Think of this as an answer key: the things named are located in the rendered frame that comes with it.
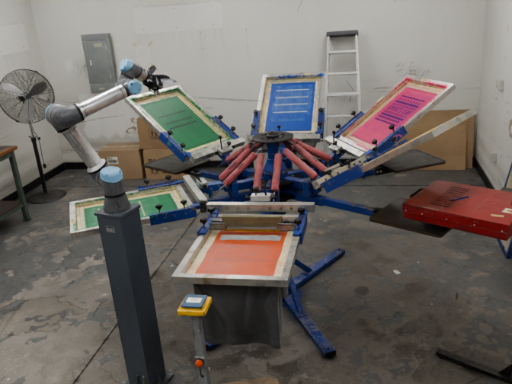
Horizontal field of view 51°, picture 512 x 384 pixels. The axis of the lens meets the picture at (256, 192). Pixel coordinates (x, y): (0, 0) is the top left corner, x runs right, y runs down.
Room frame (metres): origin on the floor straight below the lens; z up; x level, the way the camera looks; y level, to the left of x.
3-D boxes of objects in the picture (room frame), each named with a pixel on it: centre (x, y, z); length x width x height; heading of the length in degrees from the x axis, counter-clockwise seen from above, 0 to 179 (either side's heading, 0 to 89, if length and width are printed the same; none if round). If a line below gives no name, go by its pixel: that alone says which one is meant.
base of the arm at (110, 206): (2.79, 0.78, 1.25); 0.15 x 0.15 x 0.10
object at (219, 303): (2.38, 0.15, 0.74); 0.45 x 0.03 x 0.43; 77
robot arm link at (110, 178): (2.80, 0.79, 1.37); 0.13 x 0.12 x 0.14; 33
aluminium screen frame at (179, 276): (2.66, 0.08, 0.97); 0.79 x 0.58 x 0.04; 167
